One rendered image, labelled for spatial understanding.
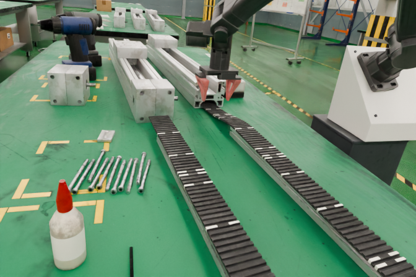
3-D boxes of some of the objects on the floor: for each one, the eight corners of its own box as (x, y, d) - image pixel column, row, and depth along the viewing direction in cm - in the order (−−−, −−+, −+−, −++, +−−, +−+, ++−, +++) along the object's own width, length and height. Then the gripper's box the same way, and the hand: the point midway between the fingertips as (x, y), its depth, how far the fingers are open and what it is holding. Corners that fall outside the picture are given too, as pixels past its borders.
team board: (239, 51, 708) (252, -42, 633) (255, 51, 735) (268, -38, 660) (288, 65, 596) (309, -45, 522) (303, 64, 624) (327, -40, 549)
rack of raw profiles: (299, 38, 1150) (312, -25, 1066) (319, 39, 1175) (333, -22, 1090) (359, 54, 859) (384, -30, 774) (384, 55, 883) (410, -26, 799)
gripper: (205, 50, 78) (200, 105, 84) (246, 51, 82) (238, 104, 88) (196, 46, 84) (192, 98, 90) (235, 47, 88) (229, 96, 94)
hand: (215, 98), depth 89 cm, fingers open, 8 cm apart
